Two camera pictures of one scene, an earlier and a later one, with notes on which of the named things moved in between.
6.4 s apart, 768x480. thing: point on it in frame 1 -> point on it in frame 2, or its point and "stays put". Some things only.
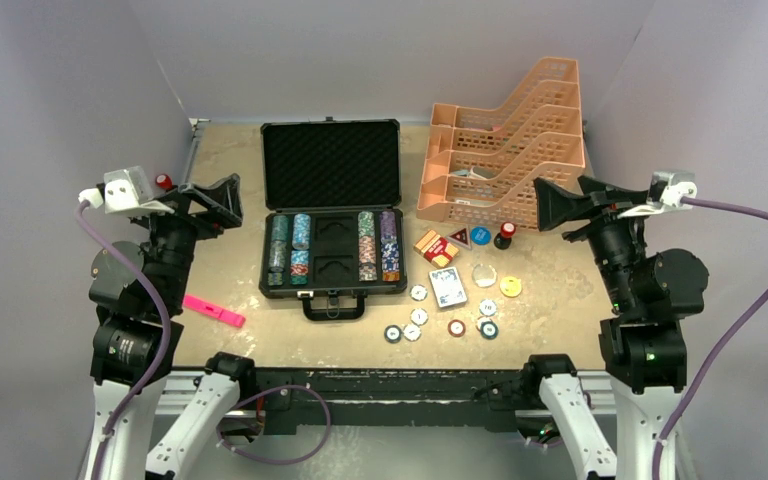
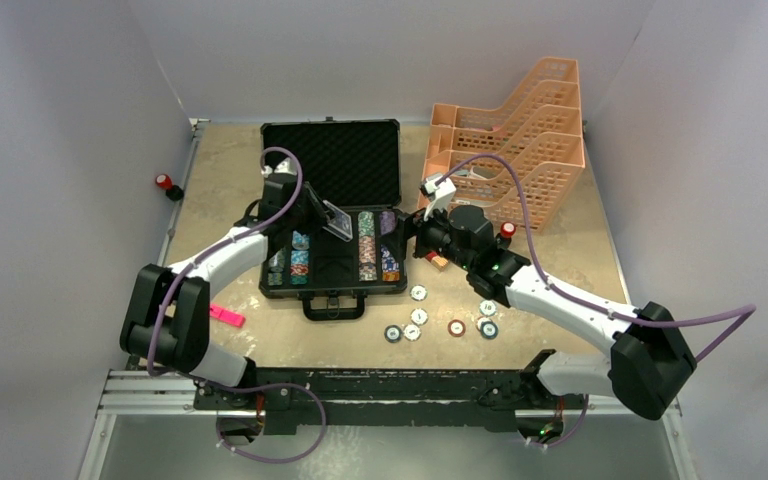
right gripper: [595, 200] -> [415, 224]
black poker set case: [332, 228] stays put
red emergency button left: [164, 181] stays put
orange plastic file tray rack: [480, 162] stays put
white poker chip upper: [418, 292] stays put
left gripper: [220, 199] -> [318, 209]
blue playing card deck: [448, 287] -> [339, 222]
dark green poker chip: [392, 334] stays put
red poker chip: [456, 328] stays put
